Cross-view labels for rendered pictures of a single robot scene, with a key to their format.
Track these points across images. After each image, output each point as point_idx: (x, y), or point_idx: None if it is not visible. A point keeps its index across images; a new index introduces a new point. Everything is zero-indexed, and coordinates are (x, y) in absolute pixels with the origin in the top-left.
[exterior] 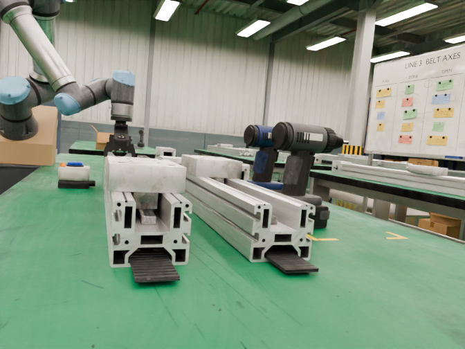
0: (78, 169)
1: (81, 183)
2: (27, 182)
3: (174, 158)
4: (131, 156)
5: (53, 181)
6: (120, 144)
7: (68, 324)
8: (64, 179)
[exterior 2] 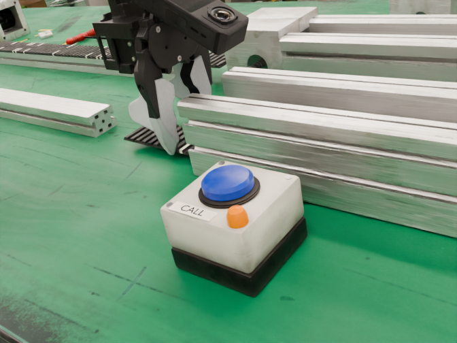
0: (283, 201)
1: (295, 235)
2: (79, 337)
3: (295, 22)
4: (204, 62)
5: (113, 267)
6: (234, 43)
7: None
8: (261, 258)
